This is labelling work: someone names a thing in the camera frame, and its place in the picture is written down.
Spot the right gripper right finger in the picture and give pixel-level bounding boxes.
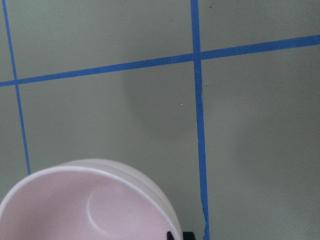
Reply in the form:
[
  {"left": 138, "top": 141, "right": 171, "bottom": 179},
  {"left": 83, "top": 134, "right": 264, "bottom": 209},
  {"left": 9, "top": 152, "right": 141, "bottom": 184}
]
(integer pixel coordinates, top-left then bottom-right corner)
[{"left": 182, "top": 231, "right": 195, "bottom": 240}]

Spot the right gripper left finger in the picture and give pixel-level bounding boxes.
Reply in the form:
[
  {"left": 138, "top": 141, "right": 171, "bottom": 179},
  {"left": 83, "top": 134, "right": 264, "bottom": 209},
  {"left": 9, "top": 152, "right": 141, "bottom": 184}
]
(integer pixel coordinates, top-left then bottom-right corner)
[{"left": 166, "top": 231, "right": 174, "bottom": 240}]

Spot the pink bowl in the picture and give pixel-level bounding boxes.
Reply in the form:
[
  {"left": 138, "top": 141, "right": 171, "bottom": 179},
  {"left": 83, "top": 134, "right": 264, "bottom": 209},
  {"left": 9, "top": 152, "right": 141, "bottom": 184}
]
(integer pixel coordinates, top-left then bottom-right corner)
[{"left": 0, "top": 159, "right": 183, "bottom": 240}]

